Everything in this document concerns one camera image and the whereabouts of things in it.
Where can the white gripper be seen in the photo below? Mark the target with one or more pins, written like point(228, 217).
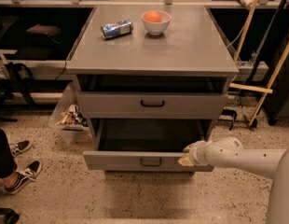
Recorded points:
point(198, 153)

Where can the grey drawer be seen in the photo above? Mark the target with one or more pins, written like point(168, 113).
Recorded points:
point(136, 105)
point(143, 145)

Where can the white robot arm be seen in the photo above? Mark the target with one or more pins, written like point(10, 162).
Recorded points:
point(230, 153)

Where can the grey drawer cabinet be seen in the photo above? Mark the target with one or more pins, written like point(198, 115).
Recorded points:
point(188, 57)

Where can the grey top drawer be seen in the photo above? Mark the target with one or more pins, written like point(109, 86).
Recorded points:
point(136, 105)

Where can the black clamp on floor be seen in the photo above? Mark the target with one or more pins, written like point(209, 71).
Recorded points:
point(229, 115)

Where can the clear plastic storage bin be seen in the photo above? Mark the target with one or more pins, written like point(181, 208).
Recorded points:
point(67, 120)

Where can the white ceramic bowl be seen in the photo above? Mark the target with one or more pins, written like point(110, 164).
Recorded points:
point(157, 28)

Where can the crushed blue soda can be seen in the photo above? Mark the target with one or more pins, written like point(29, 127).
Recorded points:
point(115, 29)

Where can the orange fruit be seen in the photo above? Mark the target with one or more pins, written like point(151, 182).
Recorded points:
point(152, 16)

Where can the black white sneaker near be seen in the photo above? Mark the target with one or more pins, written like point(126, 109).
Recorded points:
point(18, 180)

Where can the black white sneaker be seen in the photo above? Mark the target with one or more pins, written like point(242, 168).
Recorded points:
point(18, 180)
point(20, 147)

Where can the black white sneaker far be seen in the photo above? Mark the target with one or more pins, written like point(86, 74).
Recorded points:
point(20, 147)

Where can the person leg dark trousers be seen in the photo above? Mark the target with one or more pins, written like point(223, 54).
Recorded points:
point(7, 165)

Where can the dark box on shelf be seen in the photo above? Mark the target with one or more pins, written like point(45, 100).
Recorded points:
point(43, 30)

